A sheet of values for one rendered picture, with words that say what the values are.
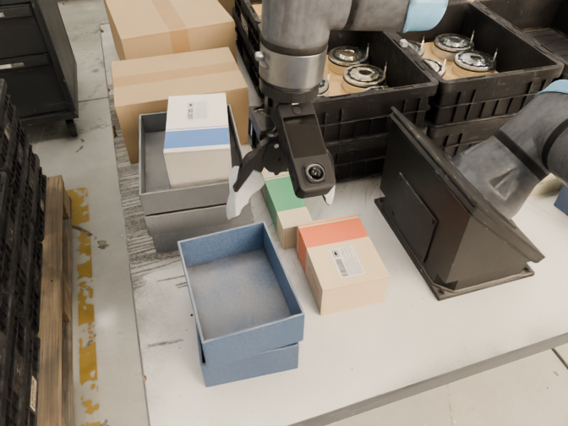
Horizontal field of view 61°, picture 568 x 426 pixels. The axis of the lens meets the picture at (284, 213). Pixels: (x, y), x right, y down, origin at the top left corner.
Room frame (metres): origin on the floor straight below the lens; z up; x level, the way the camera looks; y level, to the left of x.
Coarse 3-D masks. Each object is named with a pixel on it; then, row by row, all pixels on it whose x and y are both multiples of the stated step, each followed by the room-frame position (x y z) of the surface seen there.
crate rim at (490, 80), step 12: (480, 12) 1.27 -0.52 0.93; (504, 24) 1.19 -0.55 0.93; (396, 36) 1.11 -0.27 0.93; (516, 36) 1.12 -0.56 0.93; (408, 48) 1.05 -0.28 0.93; (540, 48) 1.05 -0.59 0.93; (420, 60) 0.99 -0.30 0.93; (552, 60) 0.99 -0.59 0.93; (432, 72) 0.94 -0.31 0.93; (504, 72) 0.94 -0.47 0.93; (516, 72) 0.94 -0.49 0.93; (528, 72) 0.94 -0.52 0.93; (540, 72) 0.94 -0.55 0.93; (552, 72) 0.95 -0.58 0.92; (444, 84) 0.89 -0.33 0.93; (456, 84) 0.89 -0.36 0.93; (468, 84) 0.90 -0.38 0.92; (480, 84) 0.91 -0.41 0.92; (492, 84) 0.92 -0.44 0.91; (504, 84) 0.92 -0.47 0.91
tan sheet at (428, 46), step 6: (432, 42) 1.30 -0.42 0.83; (426, 48) 1.26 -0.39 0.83; (426, 54) 1.23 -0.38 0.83; (432, 54) 1.23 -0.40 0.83; (438, 60) 1.19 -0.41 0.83; (444, 60) 1.19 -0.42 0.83; (450, 66) 1.16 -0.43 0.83; (450, 72) 1.13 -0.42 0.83; (444, 78) 1.10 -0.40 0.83; (450, 78) 1.10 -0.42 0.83; (456, 78) 1.10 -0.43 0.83
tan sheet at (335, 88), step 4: (328, 68) 1.15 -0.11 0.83; (324, 72) 1.13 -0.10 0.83; (332, 72) 1.13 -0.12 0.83; (324, 76) 1.11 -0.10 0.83; (332, 76) 1.11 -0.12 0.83; (336, 76) 1.11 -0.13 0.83; (340, 76) 1.11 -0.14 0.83; (332, 80) 1.09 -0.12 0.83; (336, 80) 1.09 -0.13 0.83; (340, 80) 1.09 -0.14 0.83; (332, 84) 1.07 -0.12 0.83; (336, 84) 1.07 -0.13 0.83; (340, 84) 1.07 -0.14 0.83; (332, 88) 1.05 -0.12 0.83; (336, 88) 1.05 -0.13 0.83; (340, 88) 1.05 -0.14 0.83; (332, 92) 1.03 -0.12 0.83; (336, 92) 1.03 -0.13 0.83; (340, 92) 1.03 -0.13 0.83; (344, 92) 1.03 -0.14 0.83
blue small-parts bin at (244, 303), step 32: (256, 224) 0.57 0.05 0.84; (192, 256) 0.54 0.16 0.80; (224, 256) 0.55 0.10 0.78; (256, 256) 0.56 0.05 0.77; (192, 288) 0.49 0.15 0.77; (224, 288) 0.49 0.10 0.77; (256, 288) 0.49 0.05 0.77; (288, 288) 0.45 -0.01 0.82; (224, 320) 0.43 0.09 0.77; (256, 320) 0.43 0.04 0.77; (288, 320) 0.38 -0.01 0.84; (224, 352) 0.35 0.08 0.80; (256, 352) 0.37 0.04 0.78
